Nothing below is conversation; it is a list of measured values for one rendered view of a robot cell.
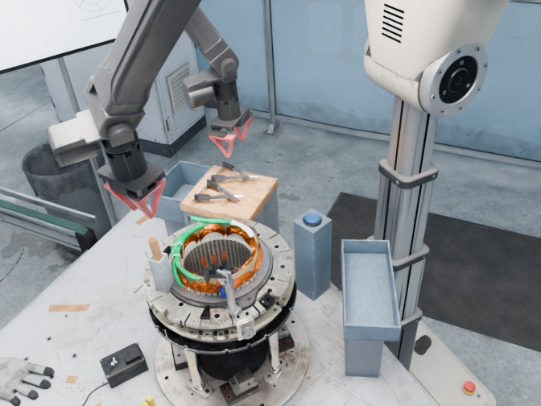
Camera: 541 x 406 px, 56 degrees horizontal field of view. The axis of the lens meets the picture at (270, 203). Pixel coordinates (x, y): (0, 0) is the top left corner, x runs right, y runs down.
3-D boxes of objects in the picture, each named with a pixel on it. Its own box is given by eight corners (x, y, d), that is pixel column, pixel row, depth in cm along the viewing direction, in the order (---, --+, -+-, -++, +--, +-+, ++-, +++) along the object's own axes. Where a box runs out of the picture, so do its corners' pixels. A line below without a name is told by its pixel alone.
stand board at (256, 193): (180, 210, 133) (179, 204, 131) (214, 171, 146) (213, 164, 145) (249, 227, 126) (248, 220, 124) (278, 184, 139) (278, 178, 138)
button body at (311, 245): (313, 301, 140) (313, 233, 124) (295, 288, 144) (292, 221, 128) (330, 287, 143) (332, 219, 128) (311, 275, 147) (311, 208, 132)
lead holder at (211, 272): (202, 280, 92) (200, 267, 90) (214, 266, 95) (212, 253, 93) (220, 287, 91) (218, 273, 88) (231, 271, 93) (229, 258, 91)
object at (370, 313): (387, 407, 114) (401, 327, 97) (340, 404, 115) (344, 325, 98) (379, 319, 134) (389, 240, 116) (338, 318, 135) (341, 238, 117)
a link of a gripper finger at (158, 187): (148, 233, 87) (134, 192, 81) (120, 218, 91) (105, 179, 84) (175, 209, 91) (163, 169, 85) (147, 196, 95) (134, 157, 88)
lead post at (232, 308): (237, 317, 97) (230, 275, 90) (226, 312, 98) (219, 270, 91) (242, 311, 98) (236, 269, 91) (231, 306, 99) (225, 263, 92)
